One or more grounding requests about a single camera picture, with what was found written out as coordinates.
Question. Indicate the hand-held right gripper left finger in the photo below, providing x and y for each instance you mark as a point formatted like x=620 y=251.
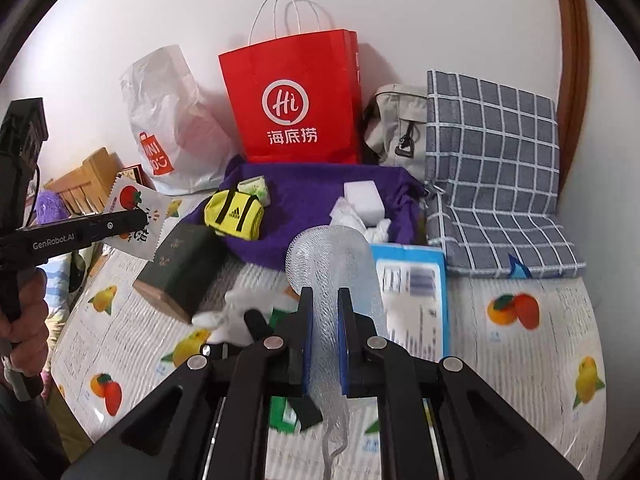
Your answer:
x=306 y=340

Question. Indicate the dark tea box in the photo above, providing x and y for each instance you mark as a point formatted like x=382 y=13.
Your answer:
x=185 y=260

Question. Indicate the green tissue pack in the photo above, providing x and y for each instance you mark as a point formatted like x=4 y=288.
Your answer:
x=255 y=187

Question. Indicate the person's left hand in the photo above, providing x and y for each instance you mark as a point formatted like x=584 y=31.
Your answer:
x=32 y=320

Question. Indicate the yellow mini bag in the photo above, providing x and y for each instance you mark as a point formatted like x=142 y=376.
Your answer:
x=232 y=212

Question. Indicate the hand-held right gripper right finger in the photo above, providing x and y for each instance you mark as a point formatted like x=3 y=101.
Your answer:
x=344 y=340

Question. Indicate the colourful quilt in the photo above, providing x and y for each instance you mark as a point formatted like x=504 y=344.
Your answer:
x=62 y=267

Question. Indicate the fruit print tablecloth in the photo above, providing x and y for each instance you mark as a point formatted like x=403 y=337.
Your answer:
x=500 y=360

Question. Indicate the tomato print snack packet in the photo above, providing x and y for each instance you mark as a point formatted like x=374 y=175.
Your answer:
x=130 y=197

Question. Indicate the wooden door frame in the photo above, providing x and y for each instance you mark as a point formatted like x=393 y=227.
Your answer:
x=570 y=60

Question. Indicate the white sponge block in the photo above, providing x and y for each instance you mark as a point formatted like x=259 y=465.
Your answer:
x=365 y=200

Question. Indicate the red paper shopping bag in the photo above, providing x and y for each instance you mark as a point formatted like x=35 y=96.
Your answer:
x=300 y=70

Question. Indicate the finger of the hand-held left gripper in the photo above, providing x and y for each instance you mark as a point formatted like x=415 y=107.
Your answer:
x=125 y=222

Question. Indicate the purple plush toy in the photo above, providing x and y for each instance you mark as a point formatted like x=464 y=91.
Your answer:
x=50 y=207

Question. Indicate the purple towel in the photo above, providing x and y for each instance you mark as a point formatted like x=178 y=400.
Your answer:
x=300 y=195

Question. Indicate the blue cardboard box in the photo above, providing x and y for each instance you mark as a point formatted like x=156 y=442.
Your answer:
x=400 y=252

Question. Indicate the grey checked fabric bag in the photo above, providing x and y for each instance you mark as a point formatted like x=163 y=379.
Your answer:
x=490 y=160

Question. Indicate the wooden rack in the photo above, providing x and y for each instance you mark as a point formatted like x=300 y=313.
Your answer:
x=95 y=170

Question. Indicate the green snack packet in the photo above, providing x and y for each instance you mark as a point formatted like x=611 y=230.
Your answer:
x=281 y=417

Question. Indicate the beige canvas bag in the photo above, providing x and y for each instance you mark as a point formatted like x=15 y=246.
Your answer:
x=395 y=125

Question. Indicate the white plastic shopping bag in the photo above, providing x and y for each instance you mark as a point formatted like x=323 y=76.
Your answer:
x=165 y=100

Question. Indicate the patterned brown book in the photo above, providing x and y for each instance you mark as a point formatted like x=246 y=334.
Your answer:
x=134 y=172

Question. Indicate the person's left forearm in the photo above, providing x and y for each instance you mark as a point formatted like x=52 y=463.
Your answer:
x=25 y=435

